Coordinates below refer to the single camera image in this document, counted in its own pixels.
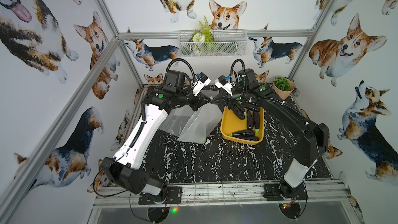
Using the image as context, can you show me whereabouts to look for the purple eggplant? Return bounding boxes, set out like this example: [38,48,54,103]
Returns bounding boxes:
[229,130,256,139]
[232,103,246,120]
[242,136,260,142]
[246,110,254,130]
[252,111,260,130]

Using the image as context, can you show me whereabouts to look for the frosted zip-top bag front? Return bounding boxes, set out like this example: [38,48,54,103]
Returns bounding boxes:
[178,103,222,144]

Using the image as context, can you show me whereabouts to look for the frosted zip-top bag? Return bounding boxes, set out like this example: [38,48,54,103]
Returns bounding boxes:
[159,106,195,137]
[178,103,222,144]

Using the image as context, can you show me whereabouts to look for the yellow plastic tray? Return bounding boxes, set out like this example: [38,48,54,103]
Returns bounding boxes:
[220,107,264,145]

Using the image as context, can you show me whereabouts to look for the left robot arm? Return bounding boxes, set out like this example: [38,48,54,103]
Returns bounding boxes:
[101,88,211,197]

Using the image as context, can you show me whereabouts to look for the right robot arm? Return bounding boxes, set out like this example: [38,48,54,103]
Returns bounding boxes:
[212,82,329,197]

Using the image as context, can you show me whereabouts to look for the frosted zip-top bag rear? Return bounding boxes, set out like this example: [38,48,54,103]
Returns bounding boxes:
[159,106,195,137]

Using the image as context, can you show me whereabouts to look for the pink pot green plant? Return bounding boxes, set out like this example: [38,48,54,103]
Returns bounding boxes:
[273,76,295,100]

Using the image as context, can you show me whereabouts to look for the artificial fern and flower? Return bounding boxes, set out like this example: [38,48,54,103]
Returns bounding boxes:
[190,17,215,56]

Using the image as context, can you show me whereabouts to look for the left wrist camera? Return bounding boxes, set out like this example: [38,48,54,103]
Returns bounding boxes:
[192,72,211,97]

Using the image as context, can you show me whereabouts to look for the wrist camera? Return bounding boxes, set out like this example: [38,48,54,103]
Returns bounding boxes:
[192,72,211,97]
[215,75,233,96]

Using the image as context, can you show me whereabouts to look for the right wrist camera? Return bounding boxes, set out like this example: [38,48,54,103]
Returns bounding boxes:
[215,75,233,96]

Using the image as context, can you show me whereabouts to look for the white wire wall basket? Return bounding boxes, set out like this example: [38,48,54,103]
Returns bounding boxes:
[178,31,248,57]

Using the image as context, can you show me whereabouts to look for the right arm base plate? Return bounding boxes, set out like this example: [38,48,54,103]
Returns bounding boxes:
[263,183,308,201]

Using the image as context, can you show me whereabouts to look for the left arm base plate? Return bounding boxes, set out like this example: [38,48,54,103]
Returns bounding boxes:
[138,186,182,205]

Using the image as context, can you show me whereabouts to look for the aluminium frame post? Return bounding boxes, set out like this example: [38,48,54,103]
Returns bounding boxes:
[1,37,119,223]

